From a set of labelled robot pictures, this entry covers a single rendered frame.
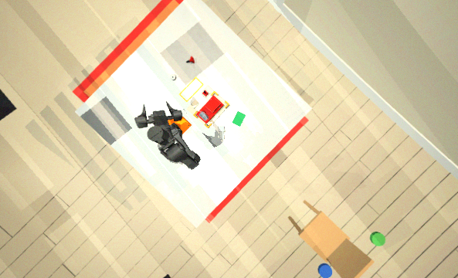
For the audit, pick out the green flat rectangular mat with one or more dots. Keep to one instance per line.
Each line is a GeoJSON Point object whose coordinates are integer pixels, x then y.
{"type": "Point", "coordinates": [239, 118]}

